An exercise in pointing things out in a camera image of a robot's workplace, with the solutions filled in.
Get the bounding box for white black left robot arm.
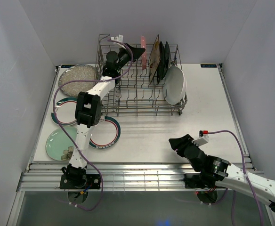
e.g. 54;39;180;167
62;42;146;188

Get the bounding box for dark logo sticker left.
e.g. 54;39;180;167
60;65;76;68

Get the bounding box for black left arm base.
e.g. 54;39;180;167
59;164;101;190

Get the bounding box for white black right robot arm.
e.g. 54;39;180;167
169;130;275;213

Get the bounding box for cream floral square plate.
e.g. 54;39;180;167
149;35;160;83

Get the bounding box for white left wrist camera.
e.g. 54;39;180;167
110;34;124;43

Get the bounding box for mint green flower plate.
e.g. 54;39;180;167
46;128;74;161

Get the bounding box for white plate green red rim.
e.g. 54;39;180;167
51;97;77;126

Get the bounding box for dark logo sticker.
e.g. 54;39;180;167
200;64;217;68
60;65;76;68

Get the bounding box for grey wire dish rack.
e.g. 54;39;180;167
96;34;187;116

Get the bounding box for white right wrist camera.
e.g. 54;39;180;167
192;130;209;146

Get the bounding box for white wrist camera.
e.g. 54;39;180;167
110;34;124;43
192;130;209;146

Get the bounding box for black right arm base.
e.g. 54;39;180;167
183;173;228;189

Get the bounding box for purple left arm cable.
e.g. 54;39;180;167
51;39;135;211

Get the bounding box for black floral square plate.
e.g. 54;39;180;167
157;41;165;84

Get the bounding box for white plate steam logo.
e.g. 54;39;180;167
89;116;121;150

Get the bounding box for speckled brown round plate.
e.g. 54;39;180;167
58;65;98;97

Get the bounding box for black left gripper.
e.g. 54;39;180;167
116;45;146;73

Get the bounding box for dark logo sticker right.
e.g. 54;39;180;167
200;64;217;68

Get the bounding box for pink dotted scalloped plate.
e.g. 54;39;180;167
140;35;146;70

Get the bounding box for white oval plate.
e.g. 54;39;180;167
163;66;186;105

